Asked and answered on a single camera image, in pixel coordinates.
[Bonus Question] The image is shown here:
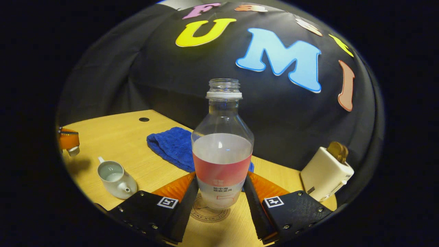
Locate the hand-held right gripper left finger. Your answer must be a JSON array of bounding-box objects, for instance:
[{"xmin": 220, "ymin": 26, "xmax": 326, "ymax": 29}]
[{"xmin": 94, "ymin": 172, "xmax": 200, "ymax": 245}]

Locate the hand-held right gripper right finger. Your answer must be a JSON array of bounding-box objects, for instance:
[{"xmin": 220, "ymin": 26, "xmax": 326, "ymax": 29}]
[{"xmin": 243, "ymin": 172, "xmax": 334, "ymax": 245}]

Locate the round wooden coaster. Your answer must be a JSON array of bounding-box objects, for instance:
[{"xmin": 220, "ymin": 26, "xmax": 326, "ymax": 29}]
[{"xmin": 190, "ymin": 192, "xmax": 231, "ymax": 223}]

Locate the clear water bottle pink label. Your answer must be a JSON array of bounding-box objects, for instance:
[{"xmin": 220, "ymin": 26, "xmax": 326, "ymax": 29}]
[{"xmin": 191, "ymin": 79, "xmax": 254, "ymax": 210}]

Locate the white ceramic teacup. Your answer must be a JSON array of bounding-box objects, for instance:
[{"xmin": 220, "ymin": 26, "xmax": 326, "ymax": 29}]
[{"xmin": 97, "ymin": 156, "xmax": 138, "ymax": 200}]

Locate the blue towel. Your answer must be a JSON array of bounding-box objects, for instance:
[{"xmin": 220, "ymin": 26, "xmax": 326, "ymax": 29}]
[{"xmin": 146, "ymin": 127, "xmax": 255, "ymax": 173}]

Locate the white toaster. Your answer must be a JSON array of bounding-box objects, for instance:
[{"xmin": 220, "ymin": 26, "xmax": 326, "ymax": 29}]
[{"xmin": 300, "ymin": 146, "xmax": 355, "ymax": 202}]

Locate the black backdrop cloth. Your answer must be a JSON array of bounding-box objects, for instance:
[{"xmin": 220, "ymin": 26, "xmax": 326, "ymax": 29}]
[{"xmin": 57, "ymin": 0, "xmax": 384, "ymax": 206}]

